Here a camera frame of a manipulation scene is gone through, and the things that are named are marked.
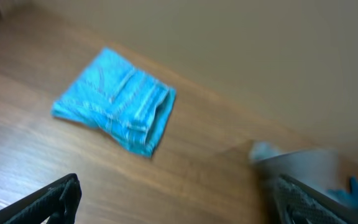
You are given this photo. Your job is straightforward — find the grey shorts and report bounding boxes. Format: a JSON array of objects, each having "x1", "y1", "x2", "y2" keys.
[{"x1": 249, "y1": 141, "x2": 342, "y2": 192}]

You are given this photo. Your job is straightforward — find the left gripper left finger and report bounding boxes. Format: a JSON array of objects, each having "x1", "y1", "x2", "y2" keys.
[{"x1": 0, "y1": 173, "x2": 82, "y2": 224}]

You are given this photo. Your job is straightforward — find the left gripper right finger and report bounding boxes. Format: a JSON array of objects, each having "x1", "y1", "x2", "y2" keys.
[{"x1": 274, "y1": 175, "x2": 358, "y2": 224}]

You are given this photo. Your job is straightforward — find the folded light blue jeans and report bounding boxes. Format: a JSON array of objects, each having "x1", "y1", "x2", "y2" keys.
[{"x1": 51, "y1": 47, "x2": 176, "y2": 157}]

